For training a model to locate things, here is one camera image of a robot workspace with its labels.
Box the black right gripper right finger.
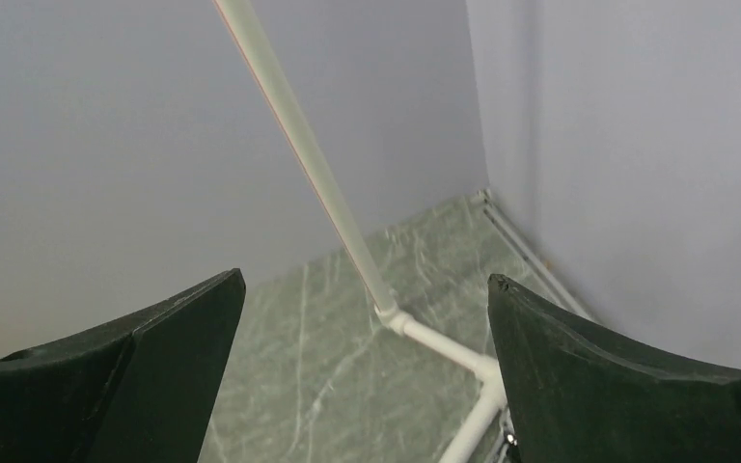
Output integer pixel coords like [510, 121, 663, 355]
[488, 274, 741, 462]

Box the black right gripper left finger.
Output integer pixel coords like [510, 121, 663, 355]
[0, 269, 246, 462]

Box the white PVC pipe frame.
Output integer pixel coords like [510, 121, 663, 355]
[215, 1, 518, 462]

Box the aluminium table edge rail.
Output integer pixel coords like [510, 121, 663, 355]
[472, 188, 599, 323]

